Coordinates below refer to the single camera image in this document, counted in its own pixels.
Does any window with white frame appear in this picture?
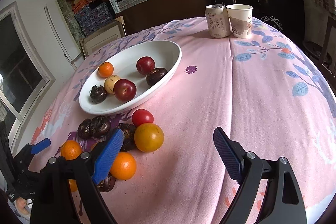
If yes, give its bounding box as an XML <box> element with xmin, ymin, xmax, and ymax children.
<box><xmin>1</xmin><ymin>2</ymin><xmax>55</xmax><ymax>148</ymax></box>

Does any small orange kumquat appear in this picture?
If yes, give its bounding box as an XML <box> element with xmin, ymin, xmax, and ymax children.
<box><xmin>98</xmin><ymin>62</ymin><xmax>114</xmax><ymax>78</ymax></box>

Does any beige drink can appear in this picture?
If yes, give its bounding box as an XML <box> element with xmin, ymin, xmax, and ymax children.
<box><xmin>205</xmin><ymin>5</ymin><xmax>231</xmax><ymax>38</ymax></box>

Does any person's hand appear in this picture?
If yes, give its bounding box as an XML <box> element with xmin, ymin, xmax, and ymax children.
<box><xmin>14</xmin><ymin>197</ymin><xmax>31</xmax><ymax>218</ymax></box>

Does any large orange tangerine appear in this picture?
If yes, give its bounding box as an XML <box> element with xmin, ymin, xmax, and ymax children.
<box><xmin>60</xmin><ymin>140</ymin><xmax>82</xmax><ymax>160</ymax></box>

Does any dark wooden cabinet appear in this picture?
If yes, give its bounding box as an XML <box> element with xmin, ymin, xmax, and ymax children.
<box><xmin>116</xmin><ymin>0</ymin><xmax>215</xmax><ymax>35</ymax></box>

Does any white paper cup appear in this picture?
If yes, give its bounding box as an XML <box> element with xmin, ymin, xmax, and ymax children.
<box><xmin>226</xmin><ymin>4</ymin><xmax>253</xmax><ymax>39</ymax></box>

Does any black glass cabinet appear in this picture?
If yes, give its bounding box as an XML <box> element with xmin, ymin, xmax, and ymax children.
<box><xmin>215</xmin><ymin>0</ymin><xmax>305</xmax><ymax>46</ymax></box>

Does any dark chestnut under finger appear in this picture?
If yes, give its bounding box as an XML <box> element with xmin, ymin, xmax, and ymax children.
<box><xmin>97</xmin><ymin>173</ymin><xmax>116</xmax><ymax>192</ymax></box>

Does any pale yellow round fruit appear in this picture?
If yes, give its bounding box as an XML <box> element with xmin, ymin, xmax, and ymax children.
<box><xmin>104</xmin><ymin>75</ymin><xmax>121</xmax><ymax>94</ymax></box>

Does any small red tomato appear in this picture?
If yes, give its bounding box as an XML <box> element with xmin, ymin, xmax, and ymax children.
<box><xmin>131</xmin><ymin>109</ymin><xmax>154</xmax><ymax>127</ymax></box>

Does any dark red plum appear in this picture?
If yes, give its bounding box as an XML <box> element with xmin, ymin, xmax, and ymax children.
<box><xmin>113</xmin><ymin>79</ymin><xmax>137</xmax><ymax>102</ymax></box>
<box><xmin>136</xmin><ymin>56</ymin><xmax>155</xmax><ymax>76</ymax></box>

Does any yellow-orange round fruit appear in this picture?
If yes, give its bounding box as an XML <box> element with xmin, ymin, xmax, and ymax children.
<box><xmin>134</xmin><ymin>123</ymin><xmax>165</xmax><ymax>153</ymax></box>

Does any dark brown water chestnut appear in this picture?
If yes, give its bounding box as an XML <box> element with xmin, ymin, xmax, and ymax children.
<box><xmin>89</xmin><ymin>116</ymin><xmax>111</xmax><ymax>139</ymax></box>

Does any dark chestnut plate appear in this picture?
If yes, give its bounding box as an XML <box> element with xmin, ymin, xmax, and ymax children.
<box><xmin>89</xmin><ymin>85</ymin><xmax>108</xmax><ymax>104</ymax></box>

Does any framed picture leaning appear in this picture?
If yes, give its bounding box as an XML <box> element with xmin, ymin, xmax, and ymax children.
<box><xmin>80</xmin><ymin>16</ymin><xmax>126</xmax><ymax>59</ymax></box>

